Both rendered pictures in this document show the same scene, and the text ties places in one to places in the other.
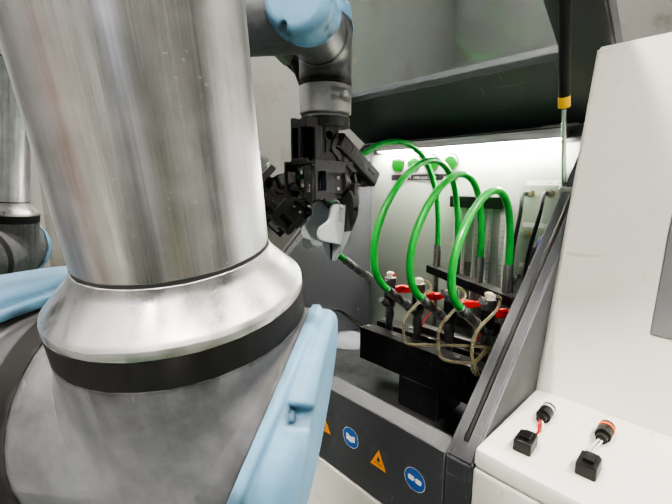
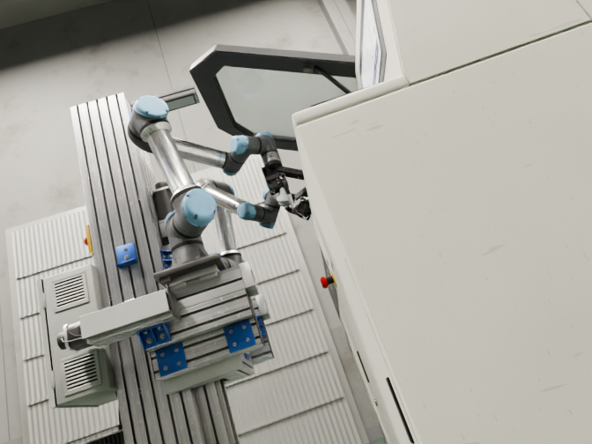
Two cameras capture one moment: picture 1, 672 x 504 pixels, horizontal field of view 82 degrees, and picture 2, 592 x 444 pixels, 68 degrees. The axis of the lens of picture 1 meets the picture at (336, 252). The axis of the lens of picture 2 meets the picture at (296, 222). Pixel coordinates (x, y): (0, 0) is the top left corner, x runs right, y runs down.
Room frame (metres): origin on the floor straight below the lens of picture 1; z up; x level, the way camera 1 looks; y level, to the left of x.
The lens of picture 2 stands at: (-0.59, -1.08, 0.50)
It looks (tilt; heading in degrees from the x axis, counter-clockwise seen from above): 22 degrees up; 43
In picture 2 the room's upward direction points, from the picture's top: 20 degrees counter-clockwise
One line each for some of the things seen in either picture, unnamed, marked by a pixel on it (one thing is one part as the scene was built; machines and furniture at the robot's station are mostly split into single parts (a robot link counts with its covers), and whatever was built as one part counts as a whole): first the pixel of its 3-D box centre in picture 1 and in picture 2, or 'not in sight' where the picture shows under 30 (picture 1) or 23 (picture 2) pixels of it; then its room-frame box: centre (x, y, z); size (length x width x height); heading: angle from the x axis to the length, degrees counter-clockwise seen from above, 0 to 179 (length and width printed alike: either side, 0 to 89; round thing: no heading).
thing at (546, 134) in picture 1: (455, 142); not in sight; (1.07, -0.32, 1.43); 0.54 x 0.03 x 0.02; 44
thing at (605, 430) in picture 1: (597, 446); not in sight; (0.45, -0.34, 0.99); 0.12 x 0.02 x 0.02; 135
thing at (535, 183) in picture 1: (543, 234); not in sight; (0.90, -0.49, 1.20); 0.13 x 0.03 x 0.31; 44
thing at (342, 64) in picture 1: (325, 45); (265, 145); (0.59, 0.02, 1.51); 0.09 x 0.08 x 0.11; 171
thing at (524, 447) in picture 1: (536, 425); not in sight; (0.49, -0.28, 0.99); 0.12 x 0.02 x 0.02; 137
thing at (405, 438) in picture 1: (314, 407); (336, 286); (0.73, 0.04, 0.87); 0.62 x 0.04 x 0.16; 44
